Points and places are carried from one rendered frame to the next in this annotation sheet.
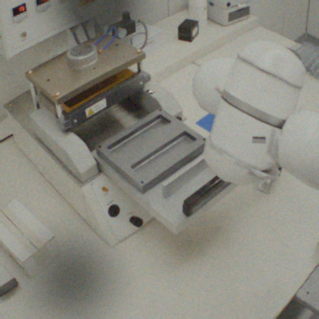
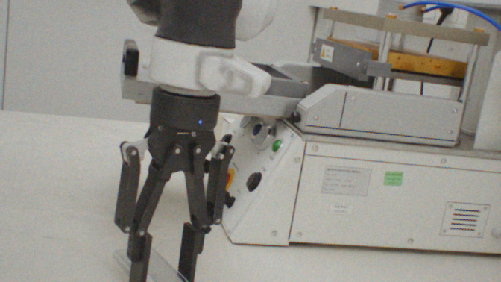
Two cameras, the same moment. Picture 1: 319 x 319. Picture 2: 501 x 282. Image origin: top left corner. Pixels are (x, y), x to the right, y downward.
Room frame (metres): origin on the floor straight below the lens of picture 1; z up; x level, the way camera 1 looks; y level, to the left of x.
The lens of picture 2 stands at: (1.21, -0.89, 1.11)
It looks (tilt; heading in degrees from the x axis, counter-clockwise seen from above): 13 degrees down; 116
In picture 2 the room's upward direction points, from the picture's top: 9 degrees clockwise
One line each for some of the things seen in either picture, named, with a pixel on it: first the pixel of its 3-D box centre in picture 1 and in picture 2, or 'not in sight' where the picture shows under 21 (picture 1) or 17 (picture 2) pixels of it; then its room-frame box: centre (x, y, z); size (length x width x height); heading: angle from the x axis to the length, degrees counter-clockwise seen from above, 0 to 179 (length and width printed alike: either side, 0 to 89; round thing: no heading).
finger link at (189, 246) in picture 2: not in sight; (188, 254); (0.88, -0.30, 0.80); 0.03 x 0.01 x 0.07; 151
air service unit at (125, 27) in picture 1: (122, 35); not in sight; (1.19, 0.09, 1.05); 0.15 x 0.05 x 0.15; 130
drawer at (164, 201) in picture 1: (166, 161); (213, 77); (0.72, -0.02, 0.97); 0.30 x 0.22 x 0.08; 40
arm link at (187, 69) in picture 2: not in sight; (213, 69); (0.89, -0.32, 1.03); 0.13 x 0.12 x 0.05; 151
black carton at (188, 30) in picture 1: (188, 30); not in sight; (1.60, -0.15, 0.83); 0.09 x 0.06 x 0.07; 152
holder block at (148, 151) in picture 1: (152, 146); (242, 74); (0.75, 0.02, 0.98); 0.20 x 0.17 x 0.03; 130
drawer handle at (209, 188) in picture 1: (211, 188); (130, 56); (0.61, -0.10, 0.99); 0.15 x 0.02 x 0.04; 130
